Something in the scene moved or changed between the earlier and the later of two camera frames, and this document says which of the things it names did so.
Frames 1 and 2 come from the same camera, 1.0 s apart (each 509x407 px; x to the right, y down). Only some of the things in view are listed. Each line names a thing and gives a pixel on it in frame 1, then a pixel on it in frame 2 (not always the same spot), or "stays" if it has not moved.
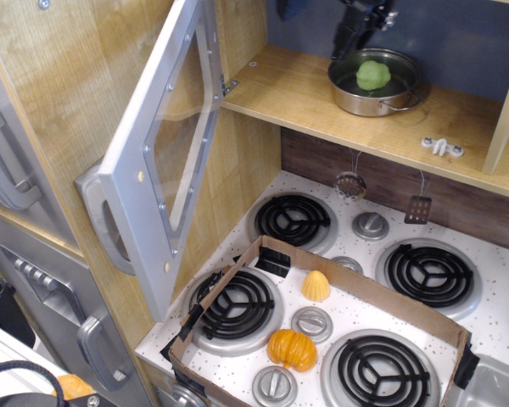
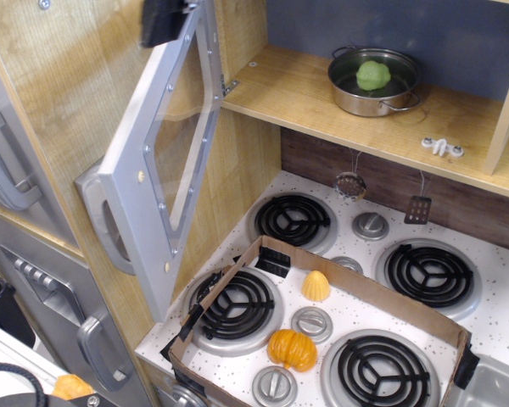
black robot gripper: x=361 y=20 to x=163 y=21
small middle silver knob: x=349 y=262 stays
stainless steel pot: x=373 y=81 stays
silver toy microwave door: x=152 y=173 stays
